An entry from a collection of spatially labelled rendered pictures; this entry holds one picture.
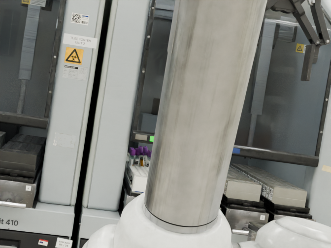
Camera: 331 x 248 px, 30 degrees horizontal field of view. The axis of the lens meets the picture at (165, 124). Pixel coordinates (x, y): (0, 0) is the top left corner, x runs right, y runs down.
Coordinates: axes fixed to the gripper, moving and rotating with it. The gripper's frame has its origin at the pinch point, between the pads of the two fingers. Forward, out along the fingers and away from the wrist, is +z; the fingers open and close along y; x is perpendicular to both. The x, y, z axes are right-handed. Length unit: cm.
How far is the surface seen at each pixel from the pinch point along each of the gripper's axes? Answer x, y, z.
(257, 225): 40, 15, 38
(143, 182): 70, -12, 36
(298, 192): 73, 38, 33
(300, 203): 73, 40, 37
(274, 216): 66, 29, 40
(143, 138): 72, -14, 23
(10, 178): 66, -51, 39
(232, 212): 66, 16, 41
